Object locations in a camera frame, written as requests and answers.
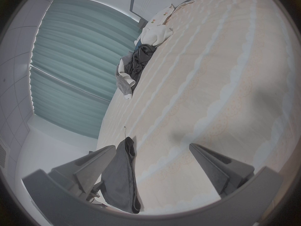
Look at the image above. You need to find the white printed pillow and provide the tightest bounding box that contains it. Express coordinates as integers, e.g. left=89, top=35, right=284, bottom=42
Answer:
left=143, top=5, right=175, bottom=30

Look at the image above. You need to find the pile of clothes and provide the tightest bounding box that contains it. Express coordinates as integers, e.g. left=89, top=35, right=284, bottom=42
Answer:
left=115, top=25, right=174, bottom=101

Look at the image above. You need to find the bed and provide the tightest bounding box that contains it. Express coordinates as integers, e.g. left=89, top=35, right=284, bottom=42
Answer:
left=96, top=0, right=300, bottom=215

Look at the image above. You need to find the blue-green curtain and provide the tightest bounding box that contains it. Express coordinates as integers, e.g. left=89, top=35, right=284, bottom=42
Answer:
left=29, top=65, right=110, bottom=139
left=32, top=0, right=141, bottom=102

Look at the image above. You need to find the black T-shirt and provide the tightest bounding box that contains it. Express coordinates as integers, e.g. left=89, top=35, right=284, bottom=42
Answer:
left=102, top=137, right=142, bottom=214

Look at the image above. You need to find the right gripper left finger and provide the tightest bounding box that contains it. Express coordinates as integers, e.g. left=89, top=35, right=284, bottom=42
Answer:
left=49, top=145, right=117, bottom=194

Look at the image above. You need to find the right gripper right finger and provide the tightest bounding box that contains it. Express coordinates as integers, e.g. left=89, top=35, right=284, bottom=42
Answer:
left=189, top=143, right=255, bottom=195

